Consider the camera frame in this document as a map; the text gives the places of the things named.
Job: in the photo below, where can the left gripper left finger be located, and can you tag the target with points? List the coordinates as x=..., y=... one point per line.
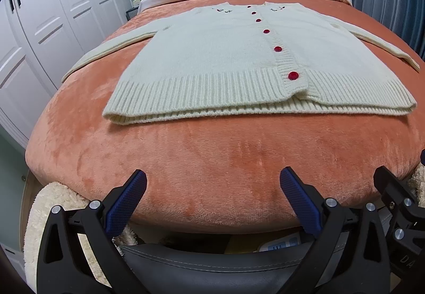
x=100, y=221

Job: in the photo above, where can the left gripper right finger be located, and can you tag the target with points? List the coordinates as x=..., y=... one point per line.
x=349, y=253

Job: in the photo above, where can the cream knit cardigan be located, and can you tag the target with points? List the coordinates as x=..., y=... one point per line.
x=252, y=59

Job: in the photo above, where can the cream fluffy rug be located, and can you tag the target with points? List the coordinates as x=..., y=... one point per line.
x=58, y=194

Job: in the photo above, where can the black leather stool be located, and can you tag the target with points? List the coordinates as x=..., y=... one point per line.
x=164, y=270

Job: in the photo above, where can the white wardrobe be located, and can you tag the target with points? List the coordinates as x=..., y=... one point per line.
x=40, y=41

